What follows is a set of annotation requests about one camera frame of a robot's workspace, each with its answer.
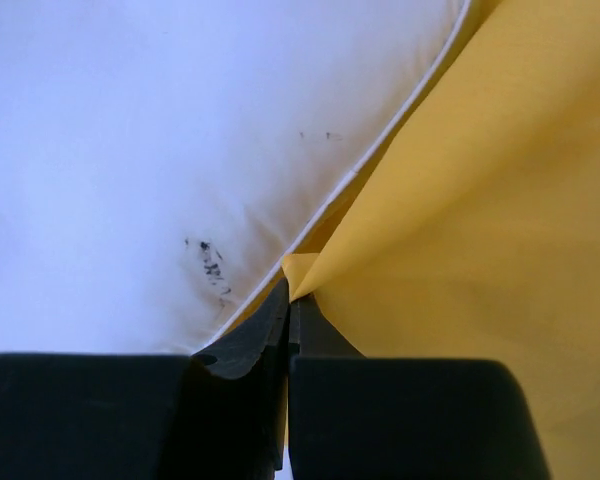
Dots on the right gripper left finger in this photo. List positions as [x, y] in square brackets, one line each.
[215, 414]

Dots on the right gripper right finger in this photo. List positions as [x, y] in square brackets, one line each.
[354, 417]

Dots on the yellow pikachu pillowcase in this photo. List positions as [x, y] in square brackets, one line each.
[475, 231]

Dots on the white pillow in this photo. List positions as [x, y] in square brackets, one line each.
[158, 159]

